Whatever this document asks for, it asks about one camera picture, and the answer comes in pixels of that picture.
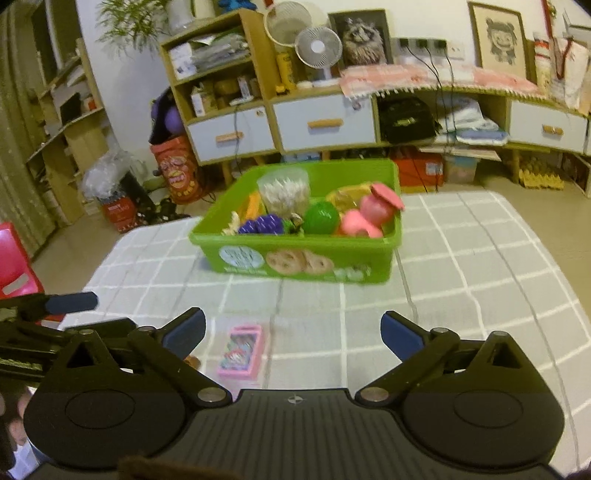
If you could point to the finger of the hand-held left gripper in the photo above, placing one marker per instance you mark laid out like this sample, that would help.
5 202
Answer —
69 302

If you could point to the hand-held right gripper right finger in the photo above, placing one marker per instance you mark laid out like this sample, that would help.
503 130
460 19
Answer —
399 334

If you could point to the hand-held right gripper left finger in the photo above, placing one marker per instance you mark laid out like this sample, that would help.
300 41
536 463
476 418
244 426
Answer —
187 330

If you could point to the pink toy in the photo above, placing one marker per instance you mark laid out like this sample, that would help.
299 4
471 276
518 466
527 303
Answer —
242 353

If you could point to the green plastic bin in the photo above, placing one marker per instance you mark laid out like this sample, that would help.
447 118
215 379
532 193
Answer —
295 267

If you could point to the red plastic chair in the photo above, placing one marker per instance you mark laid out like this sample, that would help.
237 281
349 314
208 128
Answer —
14 263

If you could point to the grey checked mat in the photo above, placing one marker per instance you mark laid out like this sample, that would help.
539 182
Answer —
461 277

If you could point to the red package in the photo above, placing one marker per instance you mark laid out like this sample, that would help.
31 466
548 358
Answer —
120 212

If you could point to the black tripod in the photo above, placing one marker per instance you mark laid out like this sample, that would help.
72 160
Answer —
161 212

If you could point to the purple toy grapes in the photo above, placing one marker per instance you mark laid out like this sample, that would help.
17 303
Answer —
263 225

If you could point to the clear plastic bag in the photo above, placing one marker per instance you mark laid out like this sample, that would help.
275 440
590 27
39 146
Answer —
108 170

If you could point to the orange toy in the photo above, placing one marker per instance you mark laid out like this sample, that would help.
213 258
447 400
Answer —
254 206

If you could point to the green toy ball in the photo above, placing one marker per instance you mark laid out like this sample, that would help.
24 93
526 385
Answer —
321 218

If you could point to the yellow toy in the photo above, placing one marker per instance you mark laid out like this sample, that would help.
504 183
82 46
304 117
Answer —
348 196

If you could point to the red snack bag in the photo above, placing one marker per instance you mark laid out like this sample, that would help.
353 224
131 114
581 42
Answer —
178 170

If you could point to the wooden bookshelf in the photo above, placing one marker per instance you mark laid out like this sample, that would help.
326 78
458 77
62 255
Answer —
74 138

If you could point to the orange box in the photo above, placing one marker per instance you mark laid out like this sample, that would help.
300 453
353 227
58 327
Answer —
415 168

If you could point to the clear cotton swab container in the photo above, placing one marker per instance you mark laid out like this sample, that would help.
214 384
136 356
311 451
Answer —
284 191

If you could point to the beige curtain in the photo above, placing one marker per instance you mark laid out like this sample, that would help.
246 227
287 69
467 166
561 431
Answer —
18 138

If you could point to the small pale storage box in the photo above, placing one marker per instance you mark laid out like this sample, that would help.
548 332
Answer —
461 170

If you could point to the purple ball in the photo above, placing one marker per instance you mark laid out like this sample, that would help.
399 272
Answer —
173 120

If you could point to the yellow egg tray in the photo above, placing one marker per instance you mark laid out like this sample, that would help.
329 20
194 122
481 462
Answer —
540 177

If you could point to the black bag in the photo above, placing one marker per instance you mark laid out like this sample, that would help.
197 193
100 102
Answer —
406 120

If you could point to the pile of folded cloth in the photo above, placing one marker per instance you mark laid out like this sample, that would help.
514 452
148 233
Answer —
471 124

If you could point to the low wooden cabinet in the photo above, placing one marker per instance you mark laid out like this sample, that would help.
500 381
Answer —
498 99

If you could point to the pink fringed cloth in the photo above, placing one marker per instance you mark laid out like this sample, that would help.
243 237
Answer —
415 78

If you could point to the white carton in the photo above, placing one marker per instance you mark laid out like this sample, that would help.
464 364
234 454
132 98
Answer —
181 60

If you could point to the tall yellow box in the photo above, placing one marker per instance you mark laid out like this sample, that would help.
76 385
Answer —
285 71

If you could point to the stack of papers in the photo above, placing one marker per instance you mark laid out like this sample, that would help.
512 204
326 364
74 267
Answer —
217 53

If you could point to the tall wooden shelf cabinet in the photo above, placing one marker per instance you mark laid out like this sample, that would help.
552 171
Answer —
258 60

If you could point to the potted green plant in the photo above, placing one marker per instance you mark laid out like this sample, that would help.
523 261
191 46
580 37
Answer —
124 18

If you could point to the framed cat picture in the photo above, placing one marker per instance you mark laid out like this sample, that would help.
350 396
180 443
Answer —
362 39

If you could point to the white desk fan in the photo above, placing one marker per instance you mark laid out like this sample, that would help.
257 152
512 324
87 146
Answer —
318 46

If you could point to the stack of white containers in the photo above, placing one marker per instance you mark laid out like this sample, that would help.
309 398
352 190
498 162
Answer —
541 60

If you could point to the beige paper bag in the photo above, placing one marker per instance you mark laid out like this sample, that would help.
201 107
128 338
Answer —
572 78

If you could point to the framed cartoon portrait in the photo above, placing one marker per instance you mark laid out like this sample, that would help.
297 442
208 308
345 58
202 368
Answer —
501 39

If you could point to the blue plush toy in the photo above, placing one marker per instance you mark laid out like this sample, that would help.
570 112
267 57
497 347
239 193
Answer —
235 4

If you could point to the wall socket strip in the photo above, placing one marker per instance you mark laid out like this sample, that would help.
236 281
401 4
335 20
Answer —
429 46

